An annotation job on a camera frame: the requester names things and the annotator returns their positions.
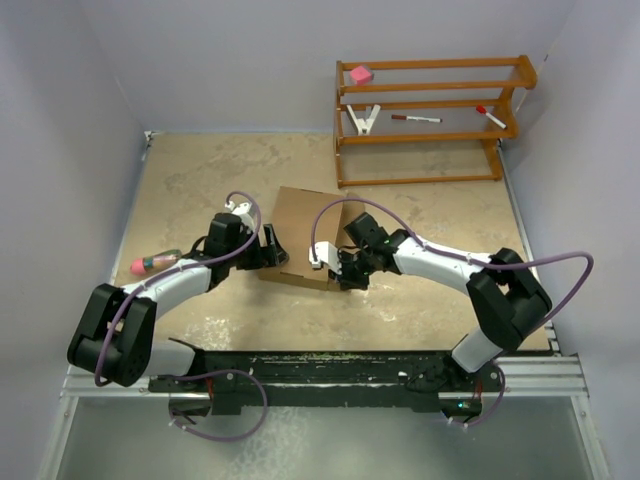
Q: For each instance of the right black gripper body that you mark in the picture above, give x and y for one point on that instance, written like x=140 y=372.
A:
x=356 y=270

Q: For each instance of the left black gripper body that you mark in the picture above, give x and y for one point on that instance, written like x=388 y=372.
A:
x=254 y=257

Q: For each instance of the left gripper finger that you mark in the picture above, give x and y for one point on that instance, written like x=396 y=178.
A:
x=278 y=255
x=270 y=236

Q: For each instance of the brown cardboard box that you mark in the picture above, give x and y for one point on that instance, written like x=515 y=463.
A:
x=292 y=219

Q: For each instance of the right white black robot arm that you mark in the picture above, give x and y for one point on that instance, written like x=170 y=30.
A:
x=508 y=301

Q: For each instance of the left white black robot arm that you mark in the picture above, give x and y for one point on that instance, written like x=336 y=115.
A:
x=114 y=339

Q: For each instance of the small pink green object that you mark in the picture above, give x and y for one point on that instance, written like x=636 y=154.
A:
x=155 y=263

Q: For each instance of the white clamp tool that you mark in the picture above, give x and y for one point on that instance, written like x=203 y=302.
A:
x=363 y=126

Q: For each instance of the wooden three-tier rack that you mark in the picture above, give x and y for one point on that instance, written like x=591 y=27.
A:
x=523 y=75

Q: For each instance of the brown-capped white marker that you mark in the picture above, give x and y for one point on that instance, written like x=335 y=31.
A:
x=398 y=117

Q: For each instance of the pink eraser block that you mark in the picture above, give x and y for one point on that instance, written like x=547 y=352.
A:
x=360 y=75

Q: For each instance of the red-capped white marker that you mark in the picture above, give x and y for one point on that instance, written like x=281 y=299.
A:
x=483 y=111

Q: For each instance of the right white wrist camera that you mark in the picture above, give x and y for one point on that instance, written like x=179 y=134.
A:
x=325 y=254

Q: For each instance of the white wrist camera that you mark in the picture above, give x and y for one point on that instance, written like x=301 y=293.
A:
x=245 y=211
x=325 y=254

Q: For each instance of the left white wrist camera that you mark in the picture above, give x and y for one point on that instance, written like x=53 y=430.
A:
x=245 y=211

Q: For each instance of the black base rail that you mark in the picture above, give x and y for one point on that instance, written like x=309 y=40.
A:
x=224 y=382

